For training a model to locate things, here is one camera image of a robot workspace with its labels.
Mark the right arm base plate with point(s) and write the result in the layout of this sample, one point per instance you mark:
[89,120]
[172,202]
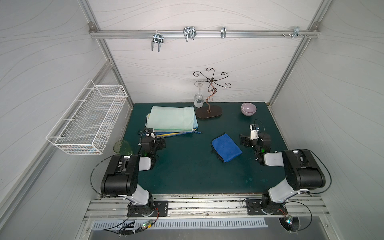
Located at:
[255,207]

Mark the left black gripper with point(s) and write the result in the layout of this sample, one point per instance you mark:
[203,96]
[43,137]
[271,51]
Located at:
[160,143]

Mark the blue microfibre cloth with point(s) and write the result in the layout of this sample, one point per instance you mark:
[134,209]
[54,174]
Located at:
[225,148]

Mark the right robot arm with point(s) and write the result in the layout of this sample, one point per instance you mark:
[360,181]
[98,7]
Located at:
[302,171]

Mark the wine glass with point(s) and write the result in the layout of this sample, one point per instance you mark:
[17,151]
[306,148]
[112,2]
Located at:
[198,98]

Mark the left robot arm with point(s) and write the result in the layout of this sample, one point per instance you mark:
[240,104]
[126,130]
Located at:
[121,178]

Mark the white wire basket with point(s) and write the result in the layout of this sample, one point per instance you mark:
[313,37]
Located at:
[85,127]

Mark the metal hook clip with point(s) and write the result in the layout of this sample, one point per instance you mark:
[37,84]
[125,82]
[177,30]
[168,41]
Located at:
[223,32]
[296,33]
[189,33]
[158,40]

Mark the metal scroll glass rack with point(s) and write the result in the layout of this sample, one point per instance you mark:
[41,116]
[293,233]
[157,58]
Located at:
[211,111]

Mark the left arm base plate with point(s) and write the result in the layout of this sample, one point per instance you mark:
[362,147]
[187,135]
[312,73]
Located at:
[160,208]

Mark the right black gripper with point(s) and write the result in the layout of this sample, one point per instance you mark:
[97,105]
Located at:
[246,141]

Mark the green plastic cup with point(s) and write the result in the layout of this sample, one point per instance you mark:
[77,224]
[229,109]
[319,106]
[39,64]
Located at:
[123,148]

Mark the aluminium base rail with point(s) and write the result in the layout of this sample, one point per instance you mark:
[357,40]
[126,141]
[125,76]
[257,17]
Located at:
[198,206]

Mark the aluminium cross rail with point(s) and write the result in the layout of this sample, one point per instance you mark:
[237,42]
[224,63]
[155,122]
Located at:
[201,34]

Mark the light blue document bag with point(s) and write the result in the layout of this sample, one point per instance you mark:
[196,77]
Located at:
[195,121]

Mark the pink ceramic bowl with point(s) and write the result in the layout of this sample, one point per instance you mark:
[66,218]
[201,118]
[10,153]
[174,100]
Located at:
[248,109]

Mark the white vent strip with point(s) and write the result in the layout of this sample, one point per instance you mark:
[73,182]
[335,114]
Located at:
[182,224]

